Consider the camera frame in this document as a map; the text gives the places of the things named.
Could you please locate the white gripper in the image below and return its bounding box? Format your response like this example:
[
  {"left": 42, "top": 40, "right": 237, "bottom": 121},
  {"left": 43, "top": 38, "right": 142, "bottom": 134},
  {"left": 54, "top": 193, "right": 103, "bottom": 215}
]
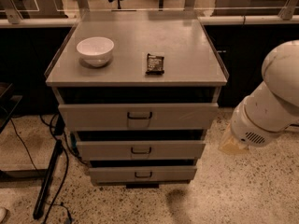
[{"left": 218, "top": 101, "right": 283, "bottom": 156}]

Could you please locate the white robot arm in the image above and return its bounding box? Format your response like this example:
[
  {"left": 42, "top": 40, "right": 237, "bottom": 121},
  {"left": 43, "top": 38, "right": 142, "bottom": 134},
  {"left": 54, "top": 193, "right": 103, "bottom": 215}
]
[{"left": 219, "top": 40, "right": 299, "bottom": 155}]

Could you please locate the grey top drawer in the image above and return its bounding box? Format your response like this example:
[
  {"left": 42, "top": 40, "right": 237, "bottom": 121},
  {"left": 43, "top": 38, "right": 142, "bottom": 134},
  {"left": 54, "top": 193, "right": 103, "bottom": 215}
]
[{"left": 59, "top": 103, "right": 218, "bottom": 131}]

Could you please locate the grey drawer cabinet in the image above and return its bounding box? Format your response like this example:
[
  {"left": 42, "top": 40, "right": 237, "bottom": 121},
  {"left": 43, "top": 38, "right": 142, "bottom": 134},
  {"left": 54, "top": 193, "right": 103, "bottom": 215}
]
[{"left": 47, "top": 11, "right": 228, "bottom": 185}]

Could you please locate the dark snack packet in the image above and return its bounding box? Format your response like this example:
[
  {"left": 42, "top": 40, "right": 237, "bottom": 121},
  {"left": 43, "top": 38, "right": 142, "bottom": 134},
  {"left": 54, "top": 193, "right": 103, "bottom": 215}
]
[{"left": 146, "top": 53, "right": 164, "bottom": 75}]

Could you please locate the white bowl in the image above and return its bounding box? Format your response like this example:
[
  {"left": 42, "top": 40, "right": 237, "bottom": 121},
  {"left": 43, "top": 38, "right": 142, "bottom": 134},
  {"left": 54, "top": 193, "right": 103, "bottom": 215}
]
[{"left": 77, "top": 36, "right": 114, "bottom": 67}]

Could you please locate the black desk leg bar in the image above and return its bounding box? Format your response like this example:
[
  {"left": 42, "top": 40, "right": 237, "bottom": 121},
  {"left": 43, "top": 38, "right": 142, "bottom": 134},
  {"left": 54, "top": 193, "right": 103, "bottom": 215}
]
[{"left": 33, "top": 140, "right": 62, "bottom": 220}]

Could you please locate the black floor cable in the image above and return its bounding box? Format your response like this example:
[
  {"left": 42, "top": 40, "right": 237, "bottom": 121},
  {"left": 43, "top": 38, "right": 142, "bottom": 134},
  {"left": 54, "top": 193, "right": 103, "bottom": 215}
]
[{"left": 0, "top": 107, "right": 90, "bottom": 224}]

